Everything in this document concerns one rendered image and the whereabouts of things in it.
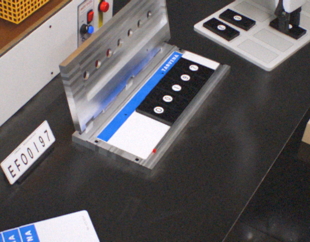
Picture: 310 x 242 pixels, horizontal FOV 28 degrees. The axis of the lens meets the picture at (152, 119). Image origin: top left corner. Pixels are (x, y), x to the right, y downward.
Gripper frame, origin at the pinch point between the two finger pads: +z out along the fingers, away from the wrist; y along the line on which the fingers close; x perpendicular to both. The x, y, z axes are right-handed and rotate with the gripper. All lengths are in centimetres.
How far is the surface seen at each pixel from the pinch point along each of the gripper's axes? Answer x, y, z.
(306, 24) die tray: -1.8, 6.9, 2.9
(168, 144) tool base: -8, -63, 3
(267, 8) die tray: 10.9, 5.2, 0.2
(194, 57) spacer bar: 8.2, -33.5, -1.3
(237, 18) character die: 12.4, -8.5, -1.3
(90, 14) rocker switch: 29, -49, -15
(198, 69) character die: 3.9, -37.1, -0.6
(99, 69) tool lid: 10, -64, -12
